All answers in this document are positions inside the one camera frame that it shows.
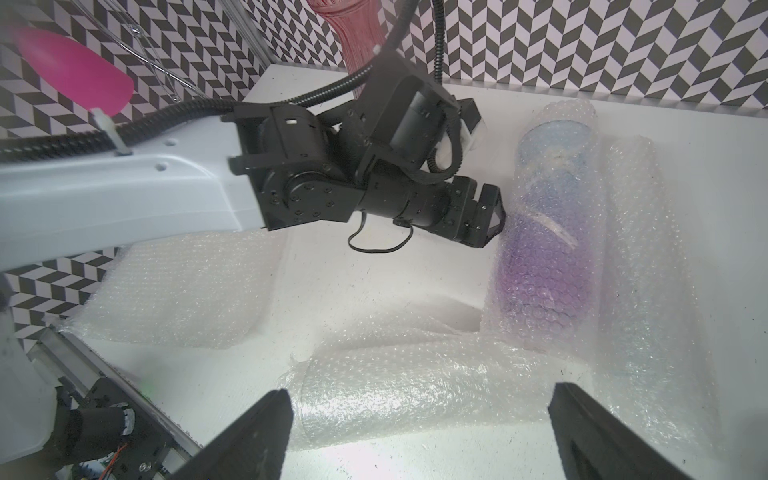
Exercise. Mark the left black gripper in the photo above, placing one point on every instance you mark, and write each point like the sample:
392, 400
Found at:
373, 154

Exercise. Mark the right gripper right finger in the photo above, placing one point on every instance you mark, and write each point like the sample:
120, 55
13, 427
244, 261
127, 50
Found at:
594, 444

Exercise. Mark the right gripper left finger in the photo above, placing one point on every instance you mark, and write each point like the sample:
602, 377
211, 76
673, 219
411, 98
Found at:
252, 447

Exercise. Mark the clear bubble wrap roll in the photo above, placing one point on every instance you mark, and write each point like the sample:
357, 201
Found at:
346, 394

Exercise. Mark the clear bubble wrap sheet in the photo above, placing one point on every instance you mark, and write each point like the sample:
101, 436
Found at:
199, 290

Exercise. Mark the red black ribbed vase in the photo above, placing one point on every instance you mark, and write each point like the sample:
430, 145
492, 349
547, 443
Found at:
357, 26

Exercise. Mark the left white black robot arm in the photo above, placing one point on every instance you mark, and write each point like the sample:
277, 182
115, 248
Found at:
214, 165

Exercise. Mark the purple blue wrapped tumbler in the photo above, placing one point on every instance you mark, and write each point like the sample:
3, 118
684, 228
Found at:
547, 274

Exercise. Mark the pink plastic wine glass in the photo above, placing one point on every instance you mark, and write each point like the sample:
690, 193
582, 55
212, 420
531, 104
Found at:
74, 70

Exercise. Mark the aluminium front rail frame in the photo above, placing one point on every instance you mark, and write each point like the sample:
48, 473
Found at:
104, 428

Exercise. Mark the chrome wire glass rack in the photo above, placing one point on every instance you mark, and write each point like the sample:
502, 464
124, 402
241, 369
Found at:
192, 48

